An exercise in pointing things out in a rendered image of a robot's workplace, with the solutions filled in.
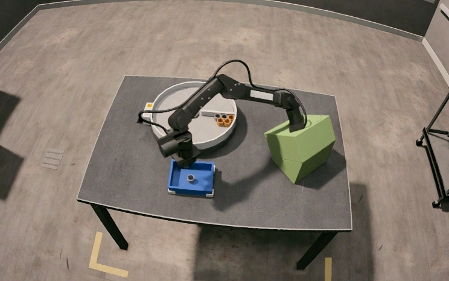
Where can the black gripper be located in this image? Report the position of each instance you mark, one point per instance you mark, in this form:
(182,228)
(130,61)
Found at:
(187,157)

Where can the blue open tray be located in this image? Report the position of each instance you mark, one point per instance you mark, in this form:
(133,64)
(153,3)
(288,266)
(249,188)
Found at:
(203,175)

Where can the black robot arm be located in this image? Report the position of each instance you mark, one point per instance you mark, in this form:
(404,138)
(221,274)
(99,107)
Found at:
(178,136)

